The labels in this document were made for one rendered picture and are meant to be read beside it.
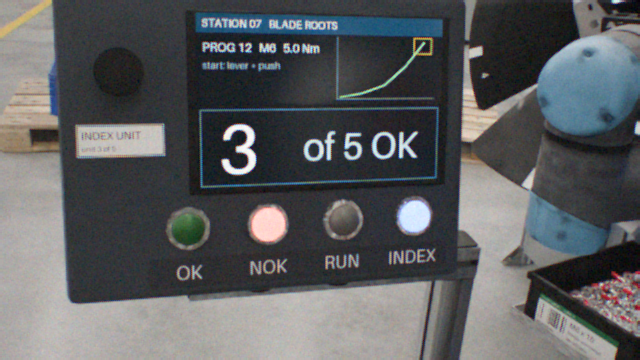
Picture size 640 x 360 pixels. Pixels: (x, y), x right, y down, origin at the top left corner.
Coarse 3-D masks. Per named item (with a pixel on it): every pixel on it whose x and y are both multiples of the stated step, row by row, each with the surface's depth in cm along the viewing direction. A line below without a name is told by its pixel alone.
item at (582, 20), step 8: (584, 0) 116; (592, 0) 115; (576, 8) 117; (584, 8) 116; (600, 8) 114; (576, 16) 118; (584, 16) 117; (592, 16) 116; (600, 16) 115; (584, 24) 117; (600, 24) 115; (608, 24) 114; (584, 32) 117; (592, 32) 116
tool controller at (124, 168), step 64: (64, 0) 40; (128, 0) 41; (192, 0) 42; (256, 0) 43; (320, 0) 44; (384, 0) 45; (448, 0) 46; (64, 64) 40; (128, 64) 40; (192, 64) 42; (256, 64) 43; (320, 64) 44; (384, 64) 46; (448, 64) 47; (64, 128) 41; (128, 128) 42; (192, 128) 43; (320, 128) 45; (384, 128) 46; (448, 128) 48; (64, 192) 42; (128, 192) 42; (192, 192) 43; (256, 192) 45; (320, 192) 46; (384, 192) 47; (448, 192) 48; (128, 256) 43; (192, 256) 44; (256, 256) 45; (320, 256) 46; (384, 256) 48; (448, 256) 49
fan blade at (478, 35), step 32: (480, 0) 135; (512, 0) 127; (544, 0) 121; (480, 32) 133; (512, 32) 127; (544, 32) 122; (576, 32) 118; (480, 64) 133; (512, 64) 128; (544, 64) 123; (480, 96) 133
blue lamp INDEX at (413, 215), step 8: (408, 200) 47; (416, 200) 47; (424, 200) 48; (400, 208) 47; (408, 208) 47; (416, 208) 47; (424, 208) 47; (400, 216) 47; (408, 216) 47; (416, 216) 47; (424, 216) 47; (432, 216) 48; (400, 224) 47; (408, 224) 47; (416, 224) 47; (424, 224) 47; (408, 232) 48; (416, 232) 48
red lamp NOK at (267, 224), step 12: (264, 204) 45; (252, 216) 44; (264, 216) 44; (276, 216) 44; (252, 228) 45; (264, 228) 44; (276, 228) 44; (288, 228) 45; (264, 240) 45; (276, 240) 45
